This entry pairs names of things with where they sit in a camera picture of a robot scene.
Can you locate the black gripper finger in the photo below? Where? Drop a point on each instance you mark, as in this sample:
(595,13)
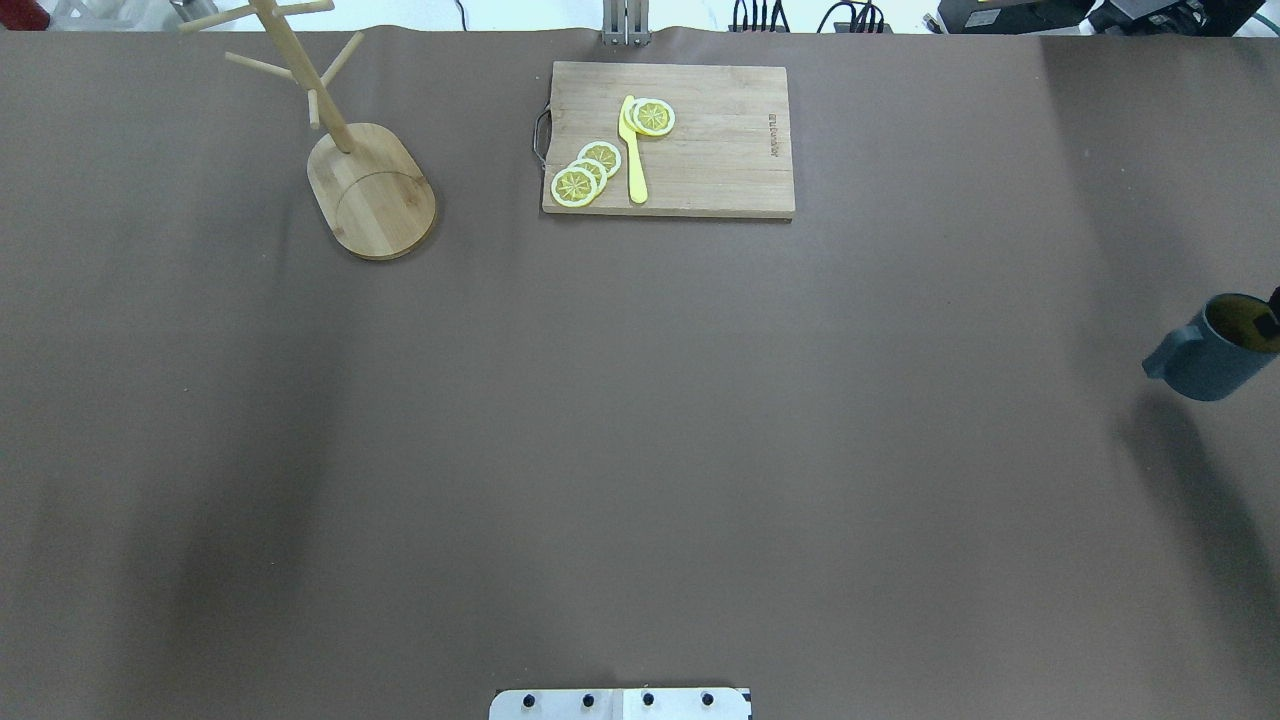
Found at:
(1268,322)

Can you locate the dark blue mug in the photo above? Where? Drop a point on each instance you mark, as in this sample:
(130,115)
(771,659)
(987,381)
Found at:
(1216,352)

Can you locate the wooden cup storage rack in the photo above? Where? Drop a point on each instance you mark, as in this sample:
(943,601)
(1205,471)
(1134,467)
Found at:
(373,195)

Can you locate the wooden cutting board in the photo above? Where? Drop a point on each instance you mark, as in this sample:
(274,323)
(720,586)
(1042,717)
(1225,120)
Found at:
(729,155)

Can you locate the yellow plastic knife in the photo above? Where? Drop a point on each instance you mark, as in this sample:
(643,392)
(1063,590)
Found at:
(636,180)

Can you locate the lemon slice under knife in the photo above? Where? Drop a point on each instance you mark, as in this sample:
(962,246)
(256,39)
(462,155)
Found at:
(650,116)

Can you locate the lemon slice middle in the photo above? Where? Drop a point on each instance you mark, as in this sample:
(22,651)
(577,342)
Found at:
(595,169)

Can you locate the lemon slice near handle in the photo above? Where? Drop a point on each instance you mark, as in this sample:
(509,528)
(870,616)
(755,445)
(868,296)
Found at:
(572,188)

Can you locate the aluminium frame post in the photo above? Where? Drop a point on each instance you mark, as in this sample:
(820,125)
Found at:
(625,23)

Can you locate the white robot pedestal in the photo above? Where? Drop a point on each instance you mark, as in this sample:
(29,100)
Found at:
(623,703)

